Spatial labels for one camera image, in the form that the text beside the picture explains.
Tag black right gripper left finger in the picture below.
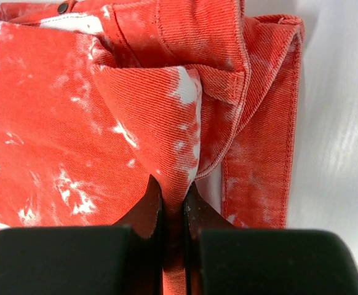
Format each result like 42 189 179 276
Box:
0 178 162 294

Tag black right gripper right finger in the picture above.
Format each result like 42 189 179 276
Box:
183 185 358 294

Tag orange white tie-dye trousers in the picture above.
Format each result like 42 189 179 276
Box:
0 0 306 295

